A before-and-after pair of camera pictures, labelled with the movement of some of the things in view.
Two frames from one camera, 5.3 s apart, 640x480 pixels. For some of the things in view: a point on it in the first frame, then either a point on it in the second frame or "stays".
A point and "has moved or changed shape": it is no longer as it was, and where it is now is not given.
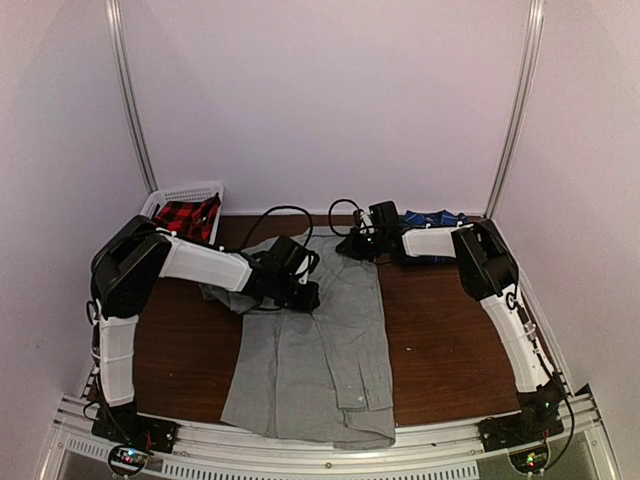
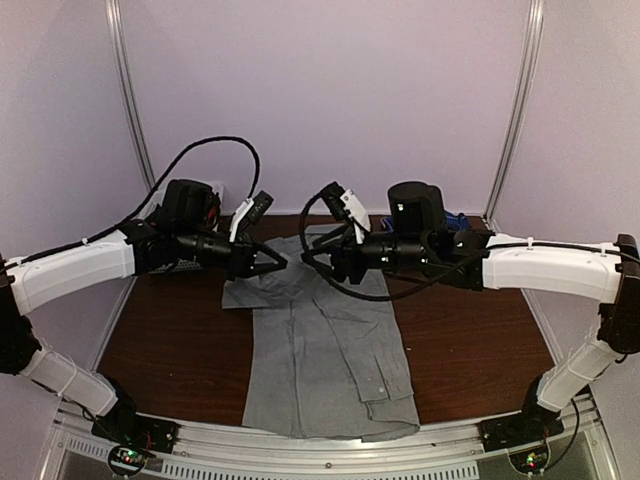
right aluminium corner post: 534,36 stays
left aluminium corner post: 146,156 stays
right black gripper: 354,246 → 343,266
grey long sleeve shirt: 321,374 has moved or changed shape
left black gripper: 309,303 → 240,262
